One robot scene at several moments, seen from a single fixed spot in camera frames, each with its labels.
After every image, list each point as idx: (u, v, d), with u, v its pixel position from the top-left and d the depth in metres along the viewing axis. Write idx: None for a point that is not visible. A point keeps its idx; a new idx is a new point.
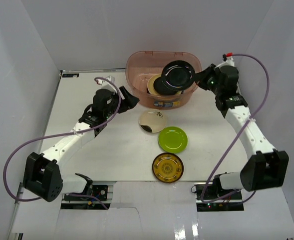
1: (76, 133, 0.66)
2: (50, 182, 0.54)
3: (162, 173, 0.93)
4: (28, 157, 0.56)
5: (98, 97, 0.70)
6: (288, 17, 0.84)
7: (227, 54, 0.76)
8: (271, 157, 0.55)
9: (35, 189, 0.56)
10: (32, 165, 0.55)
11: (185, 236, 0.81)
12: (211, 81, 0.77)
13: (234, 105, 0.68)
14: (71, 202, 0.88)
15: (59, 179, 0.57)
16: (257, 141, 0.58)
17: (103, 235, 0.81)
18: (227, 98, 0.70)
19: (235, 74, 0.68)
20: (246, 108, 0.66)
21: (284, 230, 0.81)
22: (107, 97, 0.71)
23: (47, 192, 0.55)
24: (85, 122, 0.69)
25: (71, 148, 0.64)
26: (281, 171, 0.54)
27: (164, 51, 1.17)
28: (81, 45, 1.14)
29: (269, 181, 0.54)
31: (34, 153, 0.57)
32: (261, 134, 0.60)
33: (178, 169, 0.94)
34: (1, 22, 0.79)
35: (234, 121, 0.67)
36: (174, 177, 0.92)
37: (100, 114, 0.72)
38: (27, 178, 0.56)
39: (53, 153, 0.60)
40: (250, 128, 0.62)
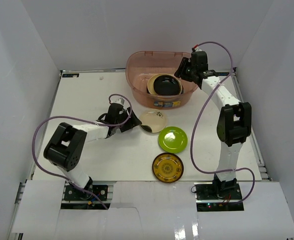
1: (98, 123, 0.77)
2: (76, 147, 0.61)
3: (162, 173, 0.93)
4: (60, 125, 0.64)
5: (113, 107, 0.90)
6: (288, 17, 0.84)
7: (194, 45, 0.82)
8: (238, 110, 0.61)
9: (57, 153, 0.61)
10: (61, 131, 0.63)
11: (185, 236, 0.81)
12: (188, 69, 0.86)
13: (207, 75, 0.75)
14: (71, 202, 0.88)
15: (79, 151, 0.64)
16: (226, 98, 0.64)
17: (103, 235, 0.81)
18: (201, 72, 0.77)
19: (203, 52, 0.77)
20: (217, 77, 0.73)
21: (284, 230, 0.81)
22: (120, 106, 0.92)
23: (69, 157, 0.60)
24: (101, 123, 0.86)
25: (94, 131, 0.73)
26: (247, 120, 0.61)
27: (164, 51, 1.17)
28: (82, 45, 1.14)
29: (239, 130, 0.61)
31: (64, 123, 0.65)
32: (229, 93, 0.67)
33: (178, 169, 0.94)
34: (1, 22, 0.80)
35: (207, 89, 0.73)
36: (174, 177, 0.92)
37: (114, 120, 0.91)
38: (52, 143, 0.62)
39: (80, 126, 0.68)
40: (221, 90, 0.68)
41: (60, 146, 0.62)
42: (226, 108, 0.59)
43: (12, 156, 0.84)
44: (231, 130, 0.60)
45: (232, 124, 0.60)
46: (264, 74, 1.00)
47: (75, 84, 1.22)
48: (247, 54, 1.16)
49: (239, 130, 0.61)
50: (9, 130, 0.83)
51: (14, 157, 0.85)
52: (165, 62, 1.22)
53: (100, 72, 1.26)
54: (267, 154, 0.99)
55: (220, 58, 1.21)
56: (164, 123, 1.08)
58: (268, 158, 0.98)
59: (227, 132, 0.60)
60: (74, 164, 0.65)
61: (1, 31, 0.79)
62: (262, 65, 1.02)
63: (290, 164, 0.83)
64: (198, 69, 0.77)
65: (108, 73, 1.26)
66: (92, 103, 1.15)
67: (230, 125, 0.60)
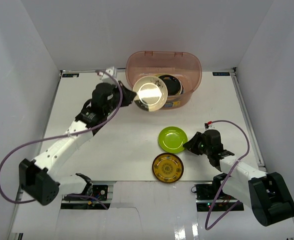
1: (70, 136, 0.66)
2: (41, 189, 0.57)
3: (162, 173, 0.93)
4: (20, 165, 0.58)
5: (97, 93, 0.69)
6: (288, 17, 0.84)
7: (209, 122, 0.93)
8: (269, 183, 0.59)
9: (29, 193, 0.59)
10: (24, 172, 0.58)
11: (185, 236, 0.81)
12: (201, 145, 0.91)
13: (223, 156, 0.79)
14: (71, 202, 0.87)
15: (52, 184, 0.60)
16: (251, 172, 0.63)
17: (103, 235, 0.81)
18: (217, 154, 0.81)
19: (216, 134, 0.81)
20: (233, 156, 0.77)
21: (284, 230, 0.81)
22: (106, 92, 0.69)
23: (42, 198, 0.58)
24: (82, 121, 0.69)
25: (64, 153, 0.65)
26: (284, 193, 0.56)
27: (164, 51, 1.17)
28: (81, 45, 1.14)
29: (279, 207, 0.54)
31: (25, 160, 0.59)
32: (252, 167, 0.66)
33: (178, 170, 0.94)
34: (2, 22, 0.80)
35: (226, 168, 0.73)
36: (174, 177, 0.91)
37: (99, 110, 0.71)
38: (22, 183, 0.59)
39: (46, 158, 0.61)
40: (241, 165, 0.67)
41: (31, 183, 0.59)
42: (254, 183, 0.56)
43: (12, 156, 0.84)
44: (270, 208, 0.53)
45: (269, 201, 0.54)
46: (264, 74, 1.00)
47: (75, 84, 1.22)
48: (247, 54, 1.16)
49: (278, 206, 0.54)
50: (9, 131, 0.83)
51: (13, 157, 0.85)
52: (165, 62, 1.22)
53: None
54: (267, 154, 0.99)
55: (220, 58, 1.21)
56: (164, 91, 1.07)
58: (268, 158, 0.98)
59: (268, 209, 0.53)
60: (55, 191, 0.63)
61: (1, 32, 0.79)
62: (262, 65, 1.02)
63: (290, 164, 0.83)
64: (213, 150, 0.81)
65: None
66: None
67: (268, 202, 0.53)
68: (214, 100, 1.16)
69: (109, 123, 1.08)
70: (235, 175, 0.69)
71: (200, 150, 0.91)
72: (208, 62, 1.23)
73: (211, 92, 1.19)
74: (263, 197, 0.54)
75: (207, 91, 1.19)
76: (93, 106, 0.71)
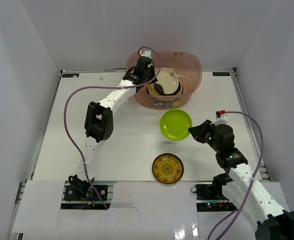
1: (123, 88, 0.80)
2: (105, 124, 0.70)
3: (162, 174, 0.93)
4: (89, 105, 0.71)
5: (142, 60, 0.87)
6: (288, 17, 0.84)
7: (221, 110, 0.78)
8: (282, 217, 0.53)
9: (92, 130, 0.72)
10: (92, 111, 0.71)
11: (185, 236, 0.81)
12: (208, 137, 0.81)
13: (235, 162, 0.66)
14: (71, 202, 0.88)
15: (111, 123, 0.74)
16: (267, 204, 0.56)
17: (103, 235, 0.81)
18: (227, 156, 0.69)
19: (230, 133, 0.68)
20: (247, 166, 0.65)
21: None
22: (148, 60, 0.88)
23: (102, 133, 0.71)
24: (129, 79, 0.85)
25: (120, 100, 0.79)
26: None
27: (164, 52, 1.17)
28: (82, 45, 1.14)
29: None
31: (93, 102, 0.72)
32: (268, 194, 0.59)
33: (178, 170, 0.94)
34: (2, 22, 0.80)
35: (238, 181, 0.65)
36: (174, 178, 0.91)
37: (141, 73, 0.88)
38: (88, 122, 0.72)
39: (106, 102, 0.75)
40: (256, 189, 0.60)
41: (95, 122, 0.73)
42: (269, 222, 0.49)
43: (12, 156, 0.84)
44: None
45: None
46: (264, 74, 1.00)
47: (75, 84, 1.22)
48: (247, 54, 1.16)
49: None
50: (9, 130, 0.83)
51: (13, 157, 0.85)
52: (165, 63, 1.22)
53: (100, 73, 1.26)
54: (267, 154, 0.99)
55: (220, 58, 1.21)
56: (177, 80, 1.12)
58: (268, 158, 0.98)
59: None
60: (109, 133, 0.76)
61: (1, 31, 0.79)
62: (262, 65, 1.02)
63: (291, 164, 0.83)
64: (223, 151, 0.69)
65: (108, 73, 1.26)
66: None
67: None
68: (214, 100, 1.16)
69: None
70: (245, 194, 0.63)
71: (207, 141, 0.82)
72: (208, 61, 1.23)
73: (211, 92, 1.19)
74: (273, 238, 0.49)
75: (207, 90, 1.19)
76: (136, 70, 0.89)
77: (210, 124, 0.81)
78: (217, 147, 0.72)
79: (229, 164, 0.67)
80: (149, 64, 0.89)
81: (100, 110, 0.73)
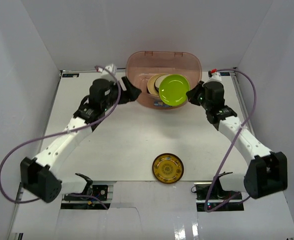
1: (70, 132, 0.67)
2: (44, 187, 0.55)
3: (162, 174, 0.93)
4: (22, 164, 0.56)
5: (94, 89, 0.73)
6: (288, 17, 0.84)
7: (212, 70, 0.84)
8: (270, 160, 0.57)
9: (32, 192, 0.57)
10: (26, 170, 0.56)
11: (185, 236, 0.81)
12: (200, 97, 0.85)
13: (224, 116, 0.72)
14: (71, 202, 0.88)
15: (56, 181, 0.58)
16: (254, 147, 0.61)
17: (103, 235, 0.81)
18: (217, 111, 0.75)
19: (220, 89, 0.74)
20: (237, 118, 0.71)
21: (284, 231, 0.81)
22: (104, 88, 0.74)
23: (44, 194, 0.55)
24: (81, 116, 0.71)
25: (66, 147, 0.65)
26: (281, 173, 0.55)
27: (164, 51, 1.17)
28: (81, 45, 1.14)
29: (273, 186, 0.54)
31: (27, 158, 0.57)
32: (256, 140, 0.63)
33: (178, 170, 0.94)
34: (2, 22, 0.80)
35: (228, 133, 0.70)
36: (174, 178, 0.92)
37: (97, 106, 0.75)
38: (25, 182, 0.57)
39: (46, 156, 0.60)
40: (245, 136, 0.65)
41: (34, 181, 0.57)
42: (256, 162, 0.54)
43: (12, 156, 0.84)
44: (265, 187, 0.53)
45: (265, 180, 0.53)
46: (264, 74, 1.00)
47: (75, 84, 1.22)
48: (247, 54, 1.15)
49: (274, 185, 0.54)
50: (9, 130, 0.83)
51: (13, 156, 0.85)
52: (165, 62, 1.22)
53: (100, 72, 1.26)
54: None
55: (220, 58, 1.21)
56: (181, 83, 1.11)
58: None
59: (260, 188, 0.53)
60: (57, 191, 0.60)
61: (1, 31, 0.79)
62: (262, 65, 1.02)
63: (290, 164, 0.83)
64: None
65: None
66: None
67: (264, 181, 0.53)
68: None
69: (109, 123, 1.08)
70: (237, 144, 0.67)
71: (199, 102, 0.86)
72: (208, 61, 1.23)
73: None
74: (261, 177, 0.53)
75: None
76: (90, 103, 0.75)
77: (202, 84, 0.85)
78: (207, 104, 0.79)
79: (219, 118, 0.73)
80: (105, 92, 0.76)
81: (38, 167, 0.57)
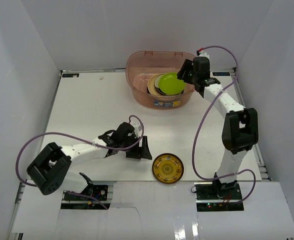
1: (95, 145, 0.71)
2: (52, 177, 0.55)
3: (162, 174, 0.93)
4: (47, 146, 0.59)
5: (123, 127, 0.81)
6: (288, 17, 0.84)
7: (200, 48, 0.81)
8: (244, 116, 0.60)
9: (34, 177, 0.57)
10: (47, 153, 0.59)
11: (185, 236, 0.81)
12: (190, 73, 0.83)
13: (209, 84, 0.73)
14: (71, 202, 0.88)
15: (62, 177, 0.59)
16: (231, 105, 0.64)
17: (103, 235, 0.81)
18: (202, 80, 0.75)
19: (206, 59, 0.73)
20: (220, 85, 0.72)
21: (284, 231, 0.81)
22: (130, 129, 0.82)
23: (45, 184, 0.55)
24: (103, 140, 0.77)
25: (86, 154, 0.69)
26: (253, 126, 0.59)
27: (164, 51, 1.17)
28: (81, 45, 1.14)
29: (246, 138, 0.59)
31: (54, 144, 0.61)
32: (233, 100, 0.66)
33: (178, 171, 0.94)
34: (2, 22, 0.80)
35: (210, 97, 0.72)
36: (174, 178, 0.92)
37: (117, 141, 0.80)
38: (35, 163, 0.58)
39: (69, 150, 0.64)
40: (224, 97, 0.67)
41: (43, 167, 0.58)
42: (231, 114, 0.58)
43: (12, 156, 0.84)
44: (237, 137, 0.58)
45: (238, 131, 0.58)
46: (264, 74, 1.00)
47: (75, 84, 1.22)
48: (247, 54, 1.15)
49: (246, 137, 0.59)
50: (9, 130, 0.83)
51: (13, 157, 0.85)
52: (165, 62, 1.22)
53: (100, 72, 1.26)
54: (267, 154, 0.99)
55: (220, 58, 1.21)
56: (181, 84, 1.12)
58: (268, 158, 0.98)
59: (234, 140, 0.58)
60: (55, 188, 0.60)
61: (1, 31, 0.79)
62: (262, 64, 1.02)
63: (290, 164, 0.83)
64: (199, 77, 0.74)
65: (108, 73, 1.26)
66: (92, 103, 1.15)
67: (236, 132, 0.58)
68: None
69: (109, 123, 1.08)
70: (218, 106, 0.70)
71: (187, 78, 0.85)
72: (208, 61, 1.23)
73: None
74: (234, 128, 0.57)
75: None
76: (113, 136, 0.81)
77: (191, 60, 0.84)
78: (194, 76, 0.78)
79: (204, 86, 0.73)
80: (129, 134, 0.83)
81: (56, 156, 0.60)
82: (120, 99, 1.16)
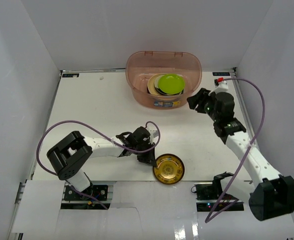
1: (113, 143, 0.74)
2: (71, 164, 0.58)
3: (162, 174, 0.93)
4: (71, 133, 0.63)
5: (140, 130, 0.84)
6: (288, 18, 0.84)
7: (219, 78, 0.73)
8: (278, 183, 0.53)
9: (54, 161, 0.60)
10: (70, 140, 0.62)
11: (185, 236, 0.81)
12: (207, 107, 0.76)
13: (233, 130, 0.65)
14: (71, 202, 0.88)
15: (79, 167, 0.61)
16: (262, 168, 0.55)
17: (103, 235, 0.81)
18: (225, 124, 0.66)
19: (231, 101, 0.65)
20: (245, 133, 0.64)
21: (284, 231, 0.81)
22: (147, 134, 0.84)
23: (62, 169, 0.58)
24: (120, 139, 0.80)
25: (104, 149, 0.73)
26: (289, 197, 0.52)
27: (164, 51, 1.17)
28: (82, 45, 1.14)
29: (279, 209, 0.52)
31: (78, 132, 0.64)
32: (264, 160, 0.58)
33: (179, 171, 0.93)
34: (2, 22, 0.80)
35: (235, 148, 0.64)
36: (174, 179, 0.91)
37: (133, 143, 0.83)
38: (58, 147, 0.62)
39: (91, 141, 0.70)
40: (254, 154, 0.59)
41: (64, 153, 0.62)
42: (265, 186, 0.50)
43: (12, 156, 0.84)
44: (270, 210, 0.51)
45: (272, 204, 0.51)
46: (264, 74, 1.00)
47: (75, 84, 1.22)
48: (247, 54, 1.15)
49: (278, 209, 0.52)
50: (9, 130, 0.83)
51: (13, 157, 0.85)
52: (165, 62, 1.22)
53: (100, 72, 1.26)
54: (267, 154, 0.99)
55: (220, 58, 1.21)
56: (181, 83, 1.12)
58: (268, 158, 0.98)
59: (266, 213, 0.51)
60: (70, 175, 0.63)
61: (1, 31, 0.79)
62: (262, 65, 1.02)
63: (290, 165, 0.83)
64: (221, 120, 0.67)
65: (108, 73, 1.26)
66: (92, 103, 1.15)
67: (270, 206, 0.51)
68: None
69: (109, 123, 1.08)
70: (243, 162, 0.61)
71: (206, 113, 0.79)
72: (208, 61, 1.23)
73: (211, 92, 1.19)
74: (268, 202, 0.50)
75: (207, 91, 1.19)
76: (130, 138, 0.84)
77: (208, 93, 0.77)
78: (216, 116, 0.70)
79: (227, 131, 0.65)
80: (144, 138, 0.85)
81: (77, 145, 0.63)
82: (120, 99, 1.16)
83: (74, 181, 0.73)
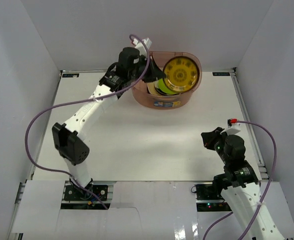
1: (96, 100, 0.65)
2: (74, 149, 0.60)
3: (176, 84, 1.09)
4: (53, 129, 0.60)
5: (124, 56, 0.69)
6: (288, 17, 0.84)
7: (232, 119, 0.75)
8: None
9: (65, 153, 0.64)
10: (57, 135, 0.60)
11: (185, 236, 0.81)
12: (218, 146, 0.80)
13: (245, 178, 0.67)
14: (71, 202, 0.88)
15: (82, 145, 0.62)
16: (268, 232, 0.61)
17: (104, 235, 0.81)
18: (236, 170, 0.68)
19: (242, 145, 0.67)
20: (257, 187, 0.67)
21: (285, 231, 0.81)
22: (134, 55, 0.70)
23: (75, 157, 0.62)
24: (107, 85, 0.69)
25: (93, 114, 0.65)
26: None
27: (164, 51, 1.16)
28: (82, 45, 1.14)
29: None
31: (57, 124, 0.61)
32: (272, 222, 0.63)
33: (193, 73, 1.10)
34: (1, 22, 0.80)
35: (243, 199, 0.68)
36: (190, 83, 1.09)
37: (124, 74, 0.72)
38: (57, 144, 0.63)
39: (74, 124, 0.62)
40: (261, 214, 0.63)
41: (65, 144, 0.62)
42: None
43: (11, 156, 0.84)
44: None
45: None
46: (264, 74, 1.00)
47: (75, 84, 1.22)
48: (247, 54, 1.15)
49: None
50: (9, 131, 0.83)
51: (13, 157, 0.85)
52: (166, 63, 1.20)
53: (100, 72, 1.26)
54: (267, 154, 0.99)
55: (220, 58, 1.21)
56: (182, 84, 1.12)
58: (268, 158, 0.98)
59: None
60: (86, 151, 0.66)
61: (1, 31, 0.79)
62: (262, 64, 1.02)
63: (291, 165, 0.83)
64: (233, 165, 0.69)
65: None
66: None
67: None
68: (214, 100, 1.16)
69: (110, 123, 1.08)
70: (249, 215, 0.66)
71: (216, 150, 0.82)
72: (208, 61, 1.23)
73: (212, 92, 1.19)
74: None
75: (207, 91, 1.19)
76: (118, 71, 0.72)
77: (220, 132, 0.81)
78: (226, 158, 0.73)
79: (239, 177, 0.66)
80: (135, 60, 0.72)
81: (66, 132, 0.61)
82: (120, 99, 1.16)
83: (80, 172, 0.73)
